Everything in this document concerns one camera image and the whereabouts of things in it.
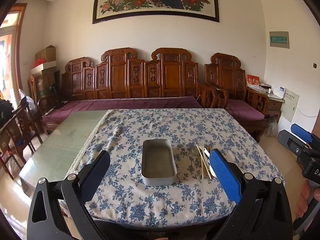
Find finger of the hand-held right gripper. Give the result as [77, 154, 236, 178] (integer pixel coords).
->
[291, 124, 314, 143]
[278, 129, 305, 156]

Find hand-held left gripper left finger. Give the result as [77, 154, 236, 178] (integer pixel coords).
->
[27, 150, 111, 240]

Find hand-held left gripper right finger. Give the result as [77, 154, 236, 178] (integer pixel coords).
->
[209, 149, 293, 240]

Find wooden chopstick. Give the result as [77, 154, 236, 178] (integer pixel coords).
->
[199, 145, 212, 180]
[196, 144, 204, 180]

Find rectangular metal tray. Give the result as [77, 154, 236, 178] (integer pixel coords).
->
[141, 139, 178, 186]

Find person's right hand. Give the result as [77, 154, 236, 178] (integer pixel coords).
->
[295, 180, 320, 218]

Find wooden side table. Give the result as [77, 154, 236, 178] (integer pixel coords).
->
[267, 92, 286, 123]

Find blue floral tablecloth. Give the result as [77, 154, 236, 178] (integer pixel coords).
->
[66, 108, 286, 228]

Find red card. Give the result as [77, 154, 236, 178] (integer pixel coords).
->
[246, 73, 261, 88]

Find dark wooden chair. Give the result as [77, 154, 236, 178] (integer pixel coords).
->
[0, 104, 43, 180]

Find carved wooden armchair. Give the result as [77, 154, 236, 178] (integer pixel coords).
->
[197, 53, 270, 142]

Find black desk lamp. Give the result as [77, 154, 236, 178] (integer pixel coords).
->
[48, 83, 66, 106]

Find black bag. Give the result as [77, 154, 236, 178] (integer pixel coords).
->
[0, 99, 16, 128]

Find carved wooden sofa bench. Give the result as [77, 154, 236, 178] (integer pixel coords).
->
[61, 47, 203, 102]

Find white flat box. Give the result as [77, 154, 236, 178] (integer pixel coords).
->
[31, 61, 60, 76]

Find brown cardboard box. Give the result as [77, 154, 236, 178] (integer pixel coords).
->
[35, 45, 57, 63]

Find white wall cable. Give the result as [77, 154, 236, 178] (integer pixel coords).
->
[298, 109, 318, 118]

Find white wall panel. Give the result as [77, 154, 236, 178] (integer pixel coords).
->
[280, 88, 300, 123]

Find green wall box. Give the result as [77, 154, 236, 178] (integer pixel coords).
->
[269, 31, 290, 49]

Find wooden door frame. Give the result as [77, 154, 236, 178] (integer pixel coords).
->
[9, 3, 28, 102]

